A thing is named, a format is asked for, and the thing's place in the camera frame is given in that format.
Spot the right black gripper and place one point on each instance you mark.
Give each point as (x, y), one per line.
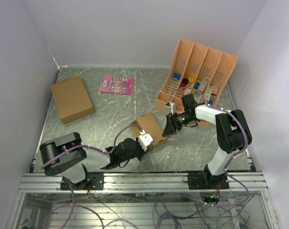
(170, 128)

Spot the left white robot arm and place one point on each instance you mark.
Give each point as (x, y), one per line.
(67, 155)

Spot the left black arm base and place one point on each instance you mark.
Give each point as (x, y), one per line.
(93, 181)

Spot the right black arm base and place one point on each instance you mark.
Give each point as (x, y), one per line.
(205, 181)

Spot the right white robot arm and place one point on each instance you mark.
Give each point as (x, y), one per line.
(233, 133)

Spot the white card box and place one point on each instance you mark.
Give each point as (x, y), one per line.
(203, 84)

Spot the closed brown cardboard box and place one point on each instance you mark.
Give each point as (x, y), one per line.
(72, 99)

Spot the blue block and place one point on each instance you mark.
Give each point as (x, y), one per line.
(176, 76)

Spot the yellow block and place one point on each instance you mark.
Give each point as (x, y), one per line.
(191, 79)

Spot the orange plastic file organizer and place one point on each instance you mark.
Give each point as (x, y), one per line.
(198, 61)

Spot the pink sticker sheet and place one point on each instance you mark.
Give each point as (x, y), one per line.
(117, 85)

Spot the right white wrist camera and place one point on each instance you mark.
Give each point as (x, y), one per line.
(171, 106)

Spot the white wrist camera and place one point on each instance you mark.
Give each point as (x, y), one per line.
(171, 106)
(145, 140)

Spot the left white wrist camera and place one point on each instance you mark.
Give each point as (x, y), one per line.
(145, 140)

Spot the aluminium mounting rail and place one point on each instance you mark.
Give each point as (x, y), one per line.
(140, 182)

